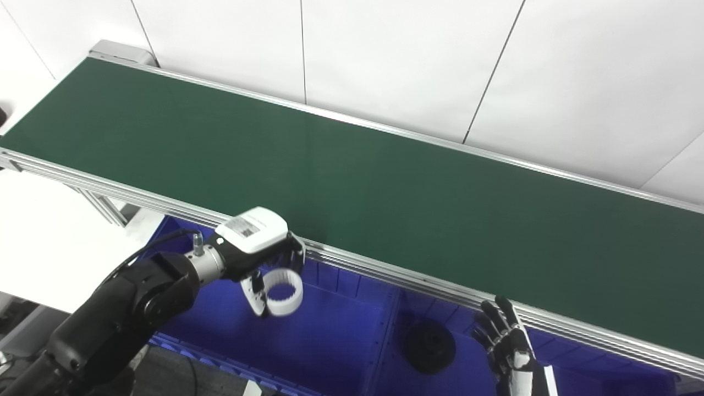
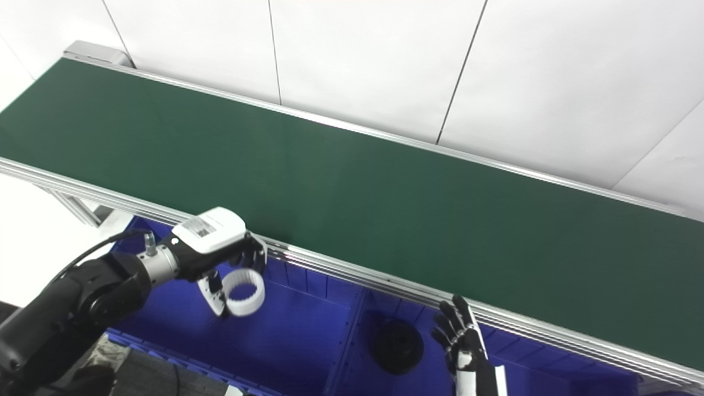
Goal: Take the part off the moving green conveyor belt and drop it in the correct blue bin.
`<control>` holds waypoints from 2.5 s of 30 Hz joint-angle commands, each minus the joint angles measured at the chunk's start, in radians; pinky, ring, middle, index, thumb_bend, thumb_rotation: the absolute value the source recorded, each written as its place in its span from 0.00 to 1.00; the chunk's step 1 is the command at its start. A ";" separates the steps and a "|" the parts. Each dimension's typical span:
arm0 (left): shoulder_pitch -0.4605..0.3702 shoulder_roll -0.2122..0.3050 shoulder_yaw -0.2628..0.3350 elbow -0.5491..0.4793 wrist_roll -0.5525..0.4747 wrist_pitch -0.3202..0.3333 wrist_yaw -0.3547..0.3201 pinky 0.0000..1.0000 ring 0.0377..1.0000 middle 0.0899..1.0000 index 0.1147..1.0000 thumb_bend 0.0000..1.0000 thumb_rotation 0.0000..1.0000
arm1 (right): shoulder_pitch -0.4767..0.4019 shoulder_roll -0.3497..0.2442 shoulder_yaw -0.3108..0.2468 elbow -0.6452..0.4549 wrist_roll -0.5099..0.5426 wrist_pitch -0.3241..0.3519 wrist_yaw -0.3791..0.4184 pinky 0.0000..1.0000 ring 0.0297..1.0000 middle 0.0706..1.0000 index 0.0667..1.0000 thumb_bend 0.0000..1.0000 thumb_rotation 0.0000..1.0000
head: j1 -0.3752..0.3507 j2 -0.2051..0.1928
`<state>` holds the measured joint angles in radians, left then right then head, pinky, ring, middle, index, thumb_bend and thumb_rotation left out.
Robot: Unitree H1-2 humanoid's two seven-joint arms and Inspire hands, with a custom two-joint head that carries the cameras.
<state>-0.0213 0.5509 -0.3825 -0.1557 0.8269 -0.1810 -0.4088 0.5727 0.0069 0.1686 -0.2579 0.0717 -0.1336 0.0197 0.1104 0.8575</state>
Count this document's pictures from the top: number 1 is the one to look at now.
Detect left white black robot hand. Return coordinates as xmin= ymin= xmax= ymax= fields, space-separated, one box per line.
xmin=212 ymin=207 xmax=306 ymax=318

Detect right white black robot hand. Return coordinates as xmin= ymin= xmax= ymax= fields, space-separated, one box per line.
xmin=472 ymin=296 xmax=559 ymax=396

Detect white plastic ring part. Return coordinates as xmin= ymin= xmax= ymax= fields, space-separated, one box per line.
xmin=263 ymin=269 xmax=304 ymax=317

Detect blue plastic bin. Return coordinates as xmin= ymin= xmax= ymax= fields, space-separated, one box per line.
xmin=374 ymin=289 xmax=683 ymax=396
xmin=137 ymin=214 xmax=399 ymax=396

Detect black round disc part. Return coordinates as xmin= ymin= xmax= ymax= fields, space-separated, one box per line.
xmin=406 ymin=320 xmax=456 ymax=375

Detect green conveyor belt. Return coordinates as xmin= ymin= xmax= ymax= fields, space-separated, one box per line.
xmin=0 ymin=58 xmax=704 ymax=358
xmin=0 ymin=51 xmax=704 ymax=380

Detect aluminium conveyor support leg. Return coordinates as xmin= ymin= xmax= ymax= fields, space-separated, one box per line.
xmin=70 ymin=186 xmax=130 ymax=227

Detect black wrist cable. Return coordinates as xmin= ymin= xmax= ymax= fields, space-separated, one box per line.
xmin=96 ymin=229 xmax=201 ymax=287

